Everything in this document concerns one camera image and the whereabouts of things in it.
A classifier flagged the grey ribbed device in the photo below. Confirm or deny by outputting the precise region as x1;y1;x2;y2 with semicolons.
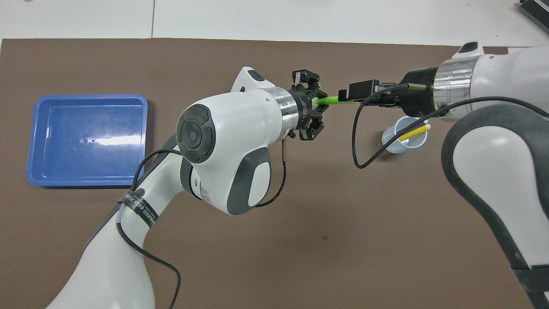
517;0;549;23

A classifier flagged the yellow marker pen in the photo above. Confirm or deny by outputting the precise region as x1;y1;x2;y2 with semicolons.
398;124;431;142

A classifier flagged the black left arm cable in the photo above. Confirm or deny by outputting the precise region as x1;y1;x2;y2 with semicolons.
116;137;287;309

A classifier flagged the green marker pen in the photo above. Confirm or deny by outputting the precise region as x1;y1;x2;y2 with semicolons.
312;95;366;108

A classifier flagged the blue plastic tray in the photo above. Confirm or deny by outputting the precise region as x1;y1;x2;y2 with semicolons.
27;94;148;188

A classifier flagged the translucent plastic cup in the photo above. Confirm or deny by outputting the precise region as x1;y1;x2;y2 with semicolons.
382;115;428;154

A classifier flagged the brown table mat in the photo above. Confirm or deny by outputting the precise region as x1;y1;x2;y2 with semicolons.
0;38;540;309

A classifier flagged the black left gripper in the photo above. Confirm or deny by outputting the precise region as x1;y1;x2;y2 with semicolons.
287;69;330;142

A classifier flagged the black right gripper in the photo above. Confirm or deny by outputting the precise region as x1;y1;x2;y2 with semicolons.
338;67;441;118

